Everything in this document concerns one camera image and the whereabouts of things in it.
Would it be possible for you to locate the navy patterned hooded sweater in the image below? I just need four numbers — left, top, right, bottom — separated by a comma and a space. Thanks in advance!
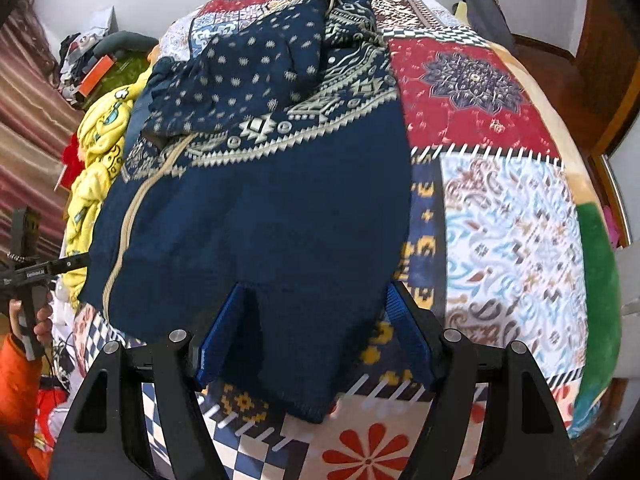
79, 0, 411, 423

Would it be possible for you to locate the orange sleeve forearm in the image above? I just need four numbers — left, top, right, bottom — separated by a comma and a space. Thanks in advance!
1, 335, 53, 479

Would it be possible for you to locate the clutter clothes pile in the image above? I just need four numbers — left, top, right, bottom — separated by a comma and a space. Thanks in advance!
58, 6, 117, 108

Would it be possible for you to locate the left hand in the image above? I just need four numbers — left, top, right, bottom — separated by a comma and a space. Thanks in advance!
9, 294, 52, 346

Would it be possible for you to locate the red fleece cloth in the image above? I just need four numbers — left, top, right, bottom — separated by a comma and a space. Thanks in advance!
58, 133, 85, 191

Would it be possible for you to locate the striped maroon curtain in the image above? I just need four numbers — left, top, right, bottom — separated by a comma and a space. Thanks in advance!
1, 0, 81, 258

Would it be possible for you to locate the yellow cartoon fleece blanket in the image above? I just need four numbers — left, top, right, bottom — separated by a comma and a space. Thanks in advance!
60, 66, 154, 306

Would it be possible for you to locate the colourful patchwork bedspread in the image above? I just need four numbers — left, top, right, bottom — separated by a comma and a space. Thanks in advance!
69, 0, 624, 480

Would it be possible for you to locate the orange box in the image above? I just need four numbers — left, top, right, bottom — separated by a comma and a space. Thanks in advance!
77, 55, 114, 99

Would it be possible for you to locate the pink slipper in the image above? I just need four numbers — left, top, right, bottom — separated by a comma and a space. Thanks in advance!
603, 206, 620, 248

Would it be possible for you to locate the green patterned cloth pile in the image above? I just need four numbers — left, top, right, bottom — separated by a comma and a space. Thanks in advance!
76, 52, 150, 110

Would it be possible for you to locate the dark grey pillow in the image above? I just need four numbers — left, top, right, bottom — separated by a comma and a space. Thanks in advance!
93, 30, 158, 58

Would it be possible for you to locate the brown wooden door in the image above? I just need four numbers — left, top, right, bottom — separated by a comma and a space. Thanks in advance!
512, 0, 640, 156

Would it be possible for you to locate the dark blue bag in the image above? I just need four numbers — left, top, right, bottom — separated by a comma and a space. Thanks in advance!
452, 0, 518, 56

